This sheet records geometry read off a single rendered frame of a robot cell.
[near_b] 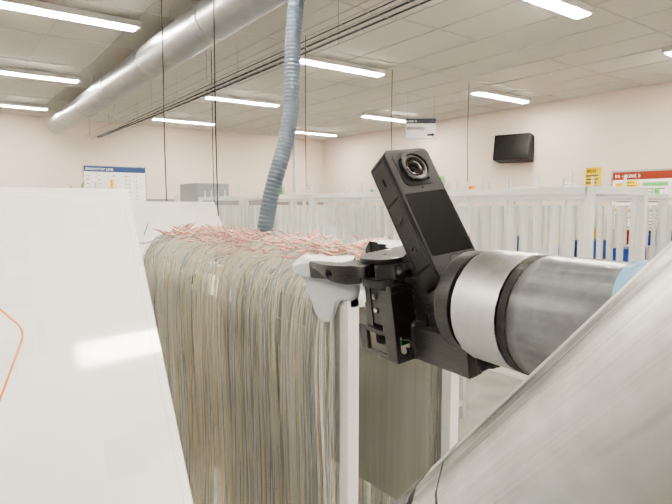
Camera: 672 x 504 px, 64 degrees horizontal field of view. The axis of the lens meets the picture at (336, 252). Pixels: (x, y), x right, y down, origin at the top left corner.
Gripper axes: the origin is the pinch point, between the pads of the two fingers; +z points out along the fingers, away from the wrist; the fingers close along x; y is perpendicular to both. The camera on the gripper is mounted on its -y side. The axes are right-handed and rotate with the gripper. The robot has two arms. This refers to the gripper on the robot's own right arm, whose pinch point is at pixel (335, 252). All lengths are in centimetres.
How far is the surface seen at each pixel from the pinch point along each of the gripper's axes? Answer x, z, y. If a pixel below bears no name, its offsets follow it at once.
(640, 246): 265, 127, 55
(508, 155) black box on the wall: 697, 606, 6
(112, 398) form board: -19, 43, 23
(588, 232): 212, 122, 38
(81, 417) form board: -24, 41, 24
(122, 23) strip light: 82, 480, -157
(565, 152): 737, 526, 12
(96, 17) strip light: 61, 478, -161
